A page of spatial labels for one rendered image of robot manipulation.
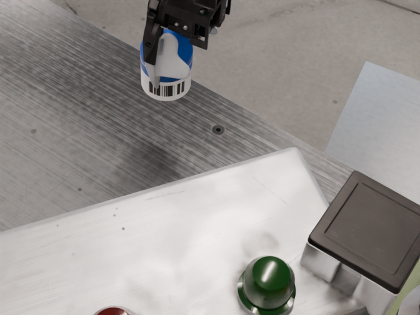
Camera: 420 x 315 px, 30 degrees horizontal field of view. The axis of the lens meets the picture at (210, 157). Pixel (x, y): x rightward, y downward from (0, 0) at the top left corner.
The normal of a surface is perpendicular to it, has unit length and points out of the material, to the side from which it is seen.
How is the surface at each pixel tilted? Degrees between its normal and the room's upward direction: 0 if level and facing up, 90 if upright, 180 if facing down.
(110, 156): 0
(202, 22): 90
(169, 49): 74
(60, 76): 0
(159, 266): 0
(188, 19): 90
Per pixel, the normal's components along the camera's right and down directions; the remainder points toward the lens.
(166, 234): 0.06, -0.57
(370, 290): -0.55, 0.67
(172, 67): -0.39, 0.54
